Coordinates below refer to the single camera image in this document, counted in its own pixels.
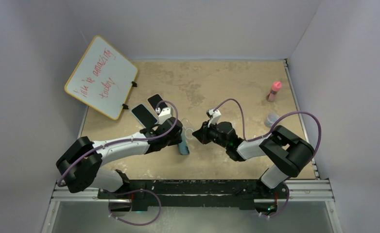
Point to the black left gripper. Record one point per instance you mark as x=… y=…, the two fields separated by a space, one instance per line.
x=177 y=140

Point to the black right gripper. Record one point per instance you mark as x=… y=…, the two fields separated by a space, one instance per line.
x=201 y=134

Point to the black screen smartphone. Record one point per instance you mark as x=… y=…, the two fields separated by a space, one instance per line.
x=183 y=147

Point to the clear phone case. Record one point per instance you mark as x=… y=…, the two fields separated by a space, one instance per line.
x=187 y=129

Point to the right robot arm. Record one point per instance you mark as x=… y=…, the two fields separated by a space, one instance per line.
x=288 y=152

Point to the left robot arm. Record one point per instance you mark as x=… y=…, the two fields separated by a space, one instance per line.
x=80 y=166

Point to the pink cased smartphone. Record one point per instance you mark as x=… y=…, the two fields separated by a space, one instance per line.
x=156 y=99

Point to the clear plastic cup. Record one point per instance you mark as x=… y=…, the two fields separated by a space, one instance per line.
x=271 y=119

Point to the pink capped bottle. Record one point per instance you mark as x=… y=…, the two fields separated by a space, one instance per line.
x=276 y=86

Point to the whiteboard with red writing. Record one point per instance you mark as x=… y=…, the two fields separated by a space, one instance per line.
x=102 y=79

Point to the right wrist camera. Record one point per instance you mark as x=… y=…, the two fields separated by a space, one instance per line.
x=214 y=116

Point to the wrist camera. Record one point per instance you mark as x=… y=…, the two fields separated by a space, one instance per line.
x=163 y=114
x=214 y=116

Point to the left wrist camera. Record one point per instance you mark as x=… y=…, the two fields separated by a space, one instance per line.
x=163 y=114

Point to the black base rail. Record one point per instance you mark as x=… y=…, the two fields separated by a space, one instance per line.
x=245 y=194

